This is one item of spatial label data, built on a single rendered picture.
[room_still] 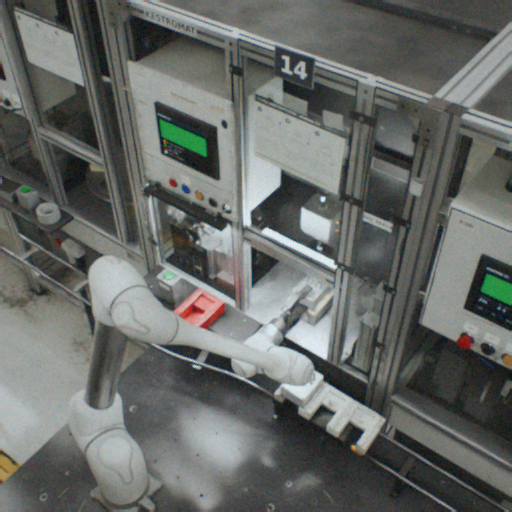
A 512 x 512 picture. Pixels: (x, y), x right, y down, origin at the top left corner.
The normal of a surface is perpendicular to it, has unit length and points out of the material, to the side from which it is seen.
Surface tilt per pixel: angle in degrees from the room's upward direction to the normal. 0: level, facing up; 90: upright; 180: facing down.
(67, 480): 0
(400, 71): 0
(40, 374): 0
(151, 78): 90
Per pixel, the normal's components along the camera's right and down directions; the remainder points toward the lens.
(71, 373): 0.00, -0.71
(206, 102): -0.59, 0.57
